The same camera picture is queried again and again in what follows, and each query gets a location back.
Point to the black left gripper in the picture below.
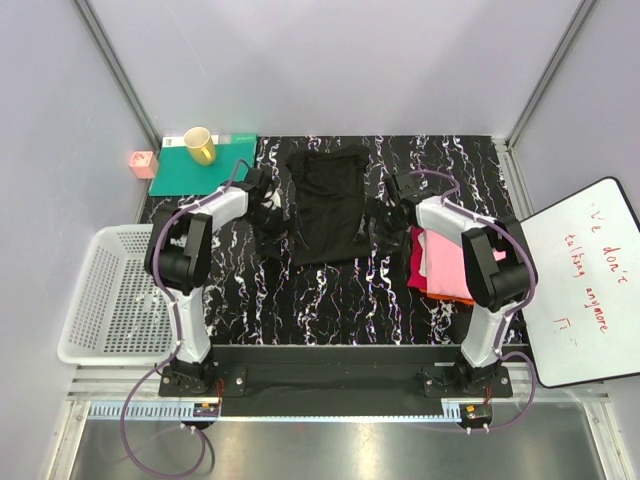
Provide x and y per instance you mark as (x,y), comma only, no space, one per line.
(264,242)

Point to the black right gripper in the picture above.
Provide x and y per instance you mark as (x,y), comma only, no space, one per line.
(376,209)

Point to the black printed t-shirt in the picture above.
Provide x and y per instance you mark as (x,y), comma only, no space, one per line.
(329,202)

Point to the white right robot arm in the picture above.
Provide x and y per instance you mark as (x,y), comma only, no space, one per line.
(499,271)

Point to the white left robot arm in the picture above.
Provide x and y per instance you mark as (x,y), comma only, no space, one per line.
(179,259)

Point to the magenta folded t-shirt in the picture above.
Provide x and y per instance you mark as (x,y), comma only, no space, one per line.
(418,260)

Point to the light pink folded t-shirt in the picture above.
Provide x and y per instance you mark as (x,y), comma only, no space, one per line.
(445,266)

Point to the orange folded t-shirt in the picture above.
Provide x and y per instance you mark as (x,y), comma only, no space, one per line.
(438,297)

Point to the teal book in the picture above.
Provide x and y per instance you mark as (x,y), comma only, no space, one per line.
(180,175)

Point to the yellow paper cup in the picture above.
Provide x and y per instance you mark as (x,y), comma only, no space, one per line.
(199,144)

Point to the pink cube block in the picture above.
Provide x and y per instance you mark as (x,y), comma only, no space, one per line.
(143,164)

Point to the white plastic laundry basket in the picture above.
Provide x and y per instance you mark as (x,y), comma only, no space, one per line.
(117,316)

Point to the white dry-erase board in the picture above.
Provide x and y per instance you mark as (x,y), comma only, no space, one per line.
(583,322)

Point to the white slotted cable duct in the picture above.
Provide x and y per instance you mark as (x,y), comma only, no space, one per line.
(174,410)

